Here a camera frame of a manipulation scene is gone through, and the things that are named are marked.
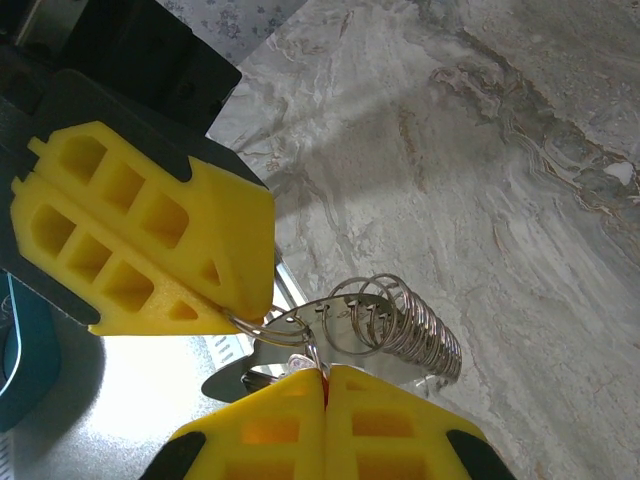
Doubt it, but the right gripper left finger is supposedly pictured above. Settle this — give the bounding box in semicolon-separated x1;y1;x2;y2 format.
139;367;327;480

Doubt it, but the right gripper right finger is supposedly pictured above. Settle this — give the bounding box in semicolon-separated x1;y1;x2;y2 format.
326;364;517;480

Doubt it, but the teal plastic object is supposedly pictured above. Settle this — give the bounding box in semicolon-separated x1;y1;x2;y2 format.
0;272;62;434

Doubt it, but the white slotted cable duct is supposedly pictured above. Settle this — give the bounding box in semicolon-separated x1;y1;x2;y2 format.
212;333;254;365

